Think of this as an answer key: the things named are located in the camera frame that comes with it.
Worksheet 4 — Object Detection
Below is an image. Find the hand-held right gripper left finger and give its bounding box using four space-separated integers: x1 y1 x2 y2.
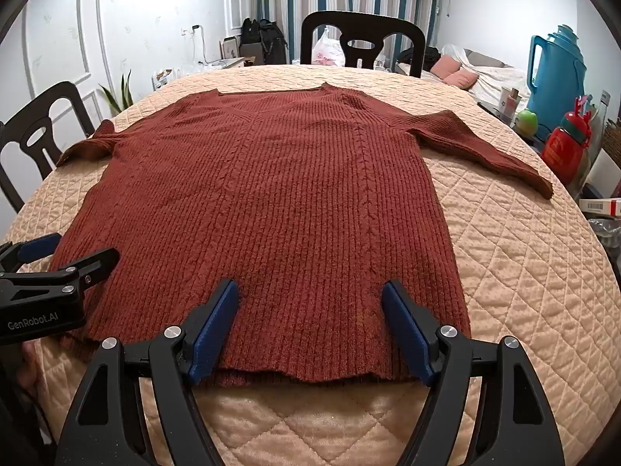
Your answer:
54 279 239 466

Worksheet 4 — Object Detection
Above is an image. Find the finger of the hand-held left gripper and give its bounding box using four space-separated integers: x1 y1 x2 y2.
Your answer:
0 247 120 298
0 233 61 273

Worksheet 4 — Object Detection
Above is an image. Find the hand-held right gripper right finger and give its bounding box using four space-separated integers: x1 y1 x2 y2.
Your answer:
381 279 566 466

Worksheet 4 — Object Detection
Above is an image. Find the rust red knit sweater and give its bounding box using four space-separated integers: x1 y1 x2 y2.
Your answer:
49 82 555 389

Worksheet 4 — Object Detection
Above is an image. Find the peach quilted blanket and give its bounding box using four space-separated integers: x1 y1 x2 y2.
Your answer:
10 63 621 466

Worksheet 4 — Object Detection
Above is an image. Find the black wooden chair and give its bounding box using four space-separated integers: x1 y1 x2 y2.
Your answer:
0 81 95 214
301 10 427 78

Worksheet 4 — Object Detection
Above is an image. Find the potted green plant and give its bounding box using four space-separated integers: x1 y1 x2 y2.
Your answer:
99 70 134 117

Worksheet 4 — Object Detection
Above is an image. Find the red and white box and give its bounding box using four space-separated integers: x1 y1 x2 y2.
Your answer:
579 197 621 217

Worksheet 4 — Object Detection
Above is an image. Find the red drinking bottle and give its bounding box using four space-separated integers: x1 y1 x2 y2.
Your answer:
541 97 595 185

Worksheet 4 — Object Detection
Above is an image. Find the white paper cup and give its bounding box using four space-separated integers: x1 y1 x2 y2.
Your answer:
500 86 520 120

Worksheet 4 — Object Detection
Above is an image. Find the pink pillow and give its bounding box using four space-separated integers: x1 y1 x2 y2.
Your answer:
431 53 467 78
444 69 479 90

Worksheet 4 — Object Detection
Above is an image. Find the white bed sheet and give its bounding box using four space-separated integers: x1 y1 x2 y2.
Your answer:
422 43 532 108

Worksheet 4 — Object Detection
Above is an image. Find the black printed bag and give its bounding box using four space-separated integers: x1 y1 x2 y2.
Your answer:
398 46 440 73

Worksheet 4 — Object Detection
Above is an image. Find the white plastic bag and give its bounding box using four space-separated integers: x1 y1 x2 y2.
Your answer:
310 28 346 66

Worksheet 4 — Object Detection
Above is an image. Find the blue thermos jug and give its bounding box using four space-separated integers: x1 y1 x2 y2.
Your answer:
526 24 588 132

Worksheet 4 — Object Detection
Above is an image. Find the blue striped curtain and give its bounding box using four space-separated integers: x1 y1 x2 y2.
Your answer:
247 0 444 66

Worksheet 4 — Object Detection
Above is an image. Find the wall charger with cable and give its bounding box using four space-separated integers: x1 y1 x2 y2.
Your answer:
182 24 205 64

